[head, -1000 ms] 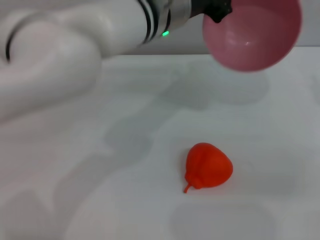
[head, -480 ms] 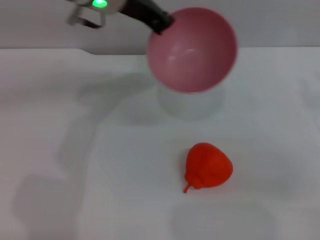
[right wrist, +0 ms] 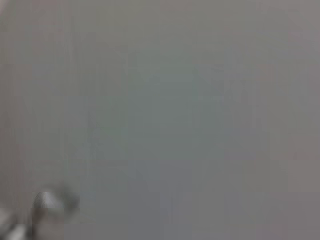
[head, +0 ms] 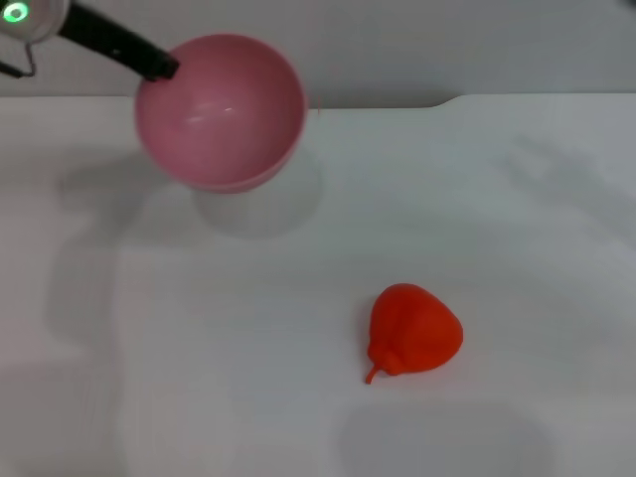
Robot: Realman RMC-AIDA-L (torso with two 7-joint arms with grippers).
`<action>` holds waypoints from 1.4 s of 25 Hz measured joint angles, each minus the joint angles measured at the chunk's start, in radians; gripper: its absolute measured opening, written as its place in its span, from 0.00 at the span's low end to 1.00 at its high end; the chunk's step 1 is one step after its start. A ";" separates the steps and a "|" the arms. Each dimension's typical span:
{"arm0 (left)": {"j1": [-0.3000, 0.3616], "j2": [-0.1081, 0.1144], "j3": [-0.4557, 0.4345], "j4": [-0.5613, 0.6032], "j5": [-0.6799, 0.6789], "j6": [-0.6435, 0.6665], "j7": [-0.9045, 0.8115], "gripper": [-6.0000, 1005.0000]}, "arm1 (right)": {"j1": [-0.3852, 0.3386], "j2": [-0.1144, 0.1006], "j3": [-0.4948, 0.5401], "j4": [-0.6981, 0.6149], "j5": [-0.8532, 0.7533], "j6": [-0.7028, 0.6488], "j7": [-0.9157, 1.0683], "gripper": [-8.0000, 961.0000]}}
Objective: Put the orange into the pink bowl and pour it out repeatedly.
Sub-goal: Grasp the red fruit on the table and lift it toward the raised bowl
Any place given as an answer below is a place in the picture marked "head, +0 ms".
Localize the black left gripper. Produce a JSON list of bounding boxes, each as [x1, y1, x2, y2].
[[58, 0, 181, 82]]

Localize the pink plastic bowl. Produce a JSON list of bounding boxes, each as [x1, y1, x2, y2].
[[133, 33, 307, 195]]

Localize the soft orange toy fruit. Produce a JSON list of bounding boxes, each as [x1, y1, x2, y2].
[[364, 282, 465, 387]]

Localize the left arm cable with silver connector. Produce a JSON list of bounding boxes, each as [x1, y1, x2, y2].
[[0, 42, 37, 80]]

